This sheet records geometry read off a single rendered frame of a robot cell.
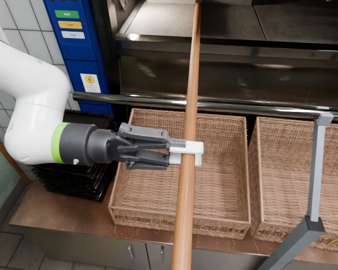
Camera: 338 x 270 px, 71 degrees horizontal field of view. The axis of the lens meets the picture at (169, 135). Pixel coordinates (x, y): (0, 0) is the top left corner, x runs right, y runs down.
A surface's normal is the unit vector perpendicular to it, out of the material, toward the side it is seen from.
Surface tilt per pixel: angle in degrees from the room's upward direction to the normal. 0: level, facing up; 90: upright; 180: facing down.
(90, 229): 0
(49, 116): 62
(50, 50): 90
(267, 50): 90
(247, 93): 70
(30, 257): 0
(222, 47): 90
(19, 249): 0
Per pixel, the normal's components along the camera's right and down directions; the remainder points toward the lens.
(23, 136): 0.12, -0.21
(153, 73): -0.11, 0.43
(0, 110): -0.12, 0.71
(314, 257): 0.00, -0.70
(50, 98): 0.71, -0.02
